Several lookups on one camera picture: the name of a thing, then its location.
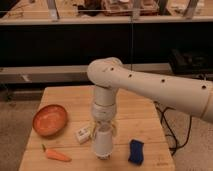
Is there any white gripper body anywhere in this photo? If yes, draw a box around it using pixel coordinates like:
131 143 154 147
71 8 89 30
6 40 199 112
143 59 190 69
90 103 117 137

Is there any white ceramic cup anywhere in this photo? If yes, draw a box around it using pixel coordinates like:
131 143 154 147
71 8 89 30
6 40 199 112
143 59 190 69
92 124 113 157

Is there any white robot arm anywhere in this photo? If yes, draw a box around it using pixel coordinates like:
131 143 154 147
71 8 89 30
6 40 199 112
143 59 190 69
87 57 213 137

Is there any black and white eraser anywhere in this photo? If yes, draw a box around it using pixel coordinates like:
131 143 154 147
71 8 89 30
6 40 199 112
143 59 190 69
98 155 110 160

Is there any white tube bottle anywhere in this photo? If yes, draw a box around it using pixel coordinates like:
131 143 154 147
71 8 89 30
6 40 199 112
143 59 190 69
75 125 91 144

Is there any blue sponge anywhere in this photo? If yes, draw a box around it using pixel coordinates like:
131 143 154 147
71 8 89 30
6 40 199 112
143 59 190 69
128 139 144 165

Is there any orange bowl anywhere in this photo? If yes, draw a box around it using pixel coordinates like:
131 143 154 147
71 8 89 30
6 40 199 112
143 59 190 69
32 104 68 137

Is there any orange carrot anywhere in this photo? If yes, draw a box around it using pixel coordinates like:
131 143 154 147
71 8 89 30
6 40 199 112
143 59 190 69
42 145 71 162

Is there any black box on shelf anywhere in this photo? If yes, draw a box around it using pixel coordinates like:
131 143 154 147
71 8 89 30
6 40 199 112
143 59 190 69
169 49 213 75

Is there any black cable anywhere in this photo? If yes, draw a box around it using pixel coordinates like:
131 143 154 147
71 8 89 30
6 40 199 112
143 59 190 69
155 103 194 157

